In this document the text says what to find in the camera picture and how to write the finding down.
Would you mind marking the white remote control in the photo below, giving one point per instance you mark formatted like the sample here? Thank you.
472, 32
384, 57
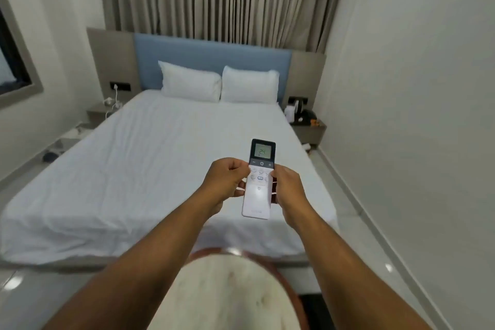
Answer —
257, 202

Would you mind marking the black floor mat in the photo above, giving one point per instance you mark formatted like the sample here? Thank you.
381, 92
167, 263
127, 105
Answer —
317, 314

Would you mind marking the round marble table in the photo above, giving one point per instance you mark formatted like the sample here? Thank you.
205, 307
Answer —
224, 295

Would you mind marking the grey headboard panel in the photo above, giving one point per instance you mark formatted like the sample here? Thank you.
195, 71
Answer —
112, 59
307, 74

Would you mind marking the grey framed mirror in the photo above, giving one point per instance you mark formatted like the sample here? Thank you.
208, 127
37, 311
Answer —
15, 63

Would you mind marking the black switch panel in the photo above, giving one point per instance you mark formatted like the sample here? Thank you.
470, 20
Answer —
301, 100
123, 87

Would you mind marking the white electric kettle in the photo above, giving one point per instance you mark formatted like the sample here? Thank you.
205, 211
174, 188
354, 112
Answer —
291, 113

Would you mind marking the black rounded object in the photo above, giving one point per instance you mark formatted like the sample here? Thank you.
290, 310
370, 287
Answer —
308, 116

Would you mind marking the person's left forearm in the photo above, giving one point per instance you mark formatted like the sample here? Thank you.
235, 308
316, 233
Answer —
135, 275

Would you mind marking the person's right hand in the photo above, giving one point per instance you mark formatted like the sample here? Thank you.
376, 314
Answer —
292, 194

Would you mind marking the bed with white sheet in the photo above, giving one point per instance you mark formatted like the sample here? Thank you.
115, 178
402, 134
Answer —
135, 171

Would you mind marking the small dark shoe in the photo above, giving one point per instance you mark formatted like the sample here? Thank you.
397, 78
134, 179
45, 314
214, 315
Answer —
52, 156

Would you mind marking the white pillow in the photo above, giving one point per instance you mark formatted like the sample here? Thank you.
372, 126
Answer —
189, 82
249, 86

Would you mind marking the person's right forearm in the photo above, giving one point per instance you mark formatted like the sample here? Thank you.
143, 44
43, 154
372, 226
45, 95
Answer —
348, 275

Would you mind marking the person's left hand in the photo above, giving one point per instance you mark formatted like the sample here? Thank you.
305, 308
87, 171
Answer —
222, 182

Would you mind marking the grey nightstand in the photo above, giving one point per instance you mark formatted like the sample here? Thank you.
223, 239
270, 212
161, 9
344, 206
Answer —
96, 113
309, 134

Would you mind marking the beige bed base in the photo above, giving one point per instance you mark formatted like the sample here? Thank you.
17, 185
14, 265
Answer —
38, 264

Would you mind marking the blue padded headboard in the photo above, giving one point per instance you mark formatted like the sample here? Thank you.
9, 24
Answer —
209, 51

